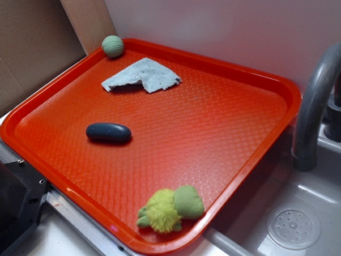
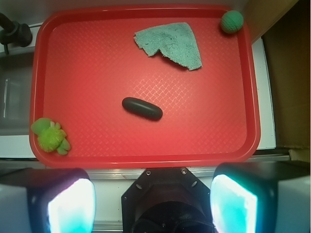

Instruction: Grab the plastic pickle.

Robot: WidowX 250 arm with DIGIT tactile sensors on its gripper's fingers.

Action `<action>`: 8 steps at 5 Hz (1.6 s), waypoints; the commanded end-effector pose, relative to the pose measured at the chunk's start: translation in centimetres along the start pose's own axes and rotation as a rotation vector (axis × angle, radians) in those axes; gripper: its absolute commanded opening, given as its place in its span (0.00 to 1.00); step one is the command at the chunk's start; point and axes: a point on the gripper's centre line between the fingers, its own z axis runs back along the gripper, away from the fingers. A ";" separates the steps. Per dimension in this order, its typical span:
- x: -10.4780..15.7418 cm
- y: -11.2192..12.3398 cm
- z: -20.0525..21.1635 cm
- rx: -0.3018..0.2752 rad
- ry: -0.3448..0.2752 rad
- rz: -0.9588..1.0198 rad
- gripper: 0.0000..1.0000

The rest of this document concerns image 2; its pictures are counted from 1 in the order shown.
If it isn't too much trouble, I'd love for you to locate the dark green plastic pickle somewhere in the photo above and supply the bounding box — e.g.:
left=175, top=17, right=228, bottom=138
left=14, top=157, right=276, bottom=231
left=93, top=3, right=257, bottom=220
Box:
left=122, top=97, right=163, bottom=121

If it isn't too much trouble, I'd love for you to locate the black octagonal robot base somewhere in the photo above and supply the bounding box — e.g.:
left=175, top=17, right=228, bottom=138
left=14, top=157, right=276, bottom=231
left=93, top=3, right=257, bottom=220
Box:
left=121, top=167, right=216, bottom=233

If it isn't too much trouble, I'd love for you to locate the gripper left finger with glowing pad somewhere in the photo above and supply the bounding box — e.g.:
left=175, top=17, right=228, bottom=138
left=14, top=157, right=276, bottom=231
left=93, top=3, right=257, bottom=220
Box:
left=0, top=168, right=96, bottom=233

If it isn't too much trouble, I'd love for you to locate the red plastic tray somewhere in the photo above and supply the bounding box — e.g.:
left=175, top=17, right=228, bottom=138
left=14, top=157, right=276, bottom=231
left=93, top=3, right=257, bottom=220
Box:
left=30, top=5, right=260, bottom=168

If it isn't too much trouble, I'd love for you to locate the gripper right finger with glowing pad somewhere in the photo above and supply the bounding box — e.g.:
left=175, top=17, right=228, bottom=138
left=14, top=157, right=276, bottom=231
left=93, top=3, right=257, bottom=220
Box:
left=210, top=162, right=311, bottom=233

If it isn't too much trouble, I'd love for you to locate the teal microfiber cloth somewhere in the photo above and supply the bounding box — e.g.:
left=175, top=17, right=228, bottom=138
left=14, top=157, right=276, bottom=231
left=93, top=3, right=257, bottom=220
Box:
left=134, top=22, right=203, bottom=71

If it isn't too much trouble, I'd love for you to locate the green rubber ball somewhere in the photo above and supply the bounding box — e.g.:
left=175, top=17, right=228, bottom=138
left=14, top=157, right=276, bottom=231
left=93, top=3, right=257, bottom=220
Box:
left=220, top=10, right=244, bottom=34

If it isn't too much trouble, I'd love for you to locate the brown cardboard box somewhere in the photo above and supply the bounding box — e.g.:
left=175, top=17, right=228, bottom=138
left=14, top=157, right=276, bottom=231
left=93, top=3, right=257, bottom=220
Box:
left=242, top=0, right=311, bottom=162

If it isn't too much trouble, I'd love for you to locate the lime green plush toy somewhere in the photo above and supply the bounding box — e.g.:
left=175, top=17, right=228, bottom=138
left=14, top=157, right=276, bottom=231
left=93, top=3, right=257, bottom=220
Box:
left=31, top=117, right=71, bottom=155

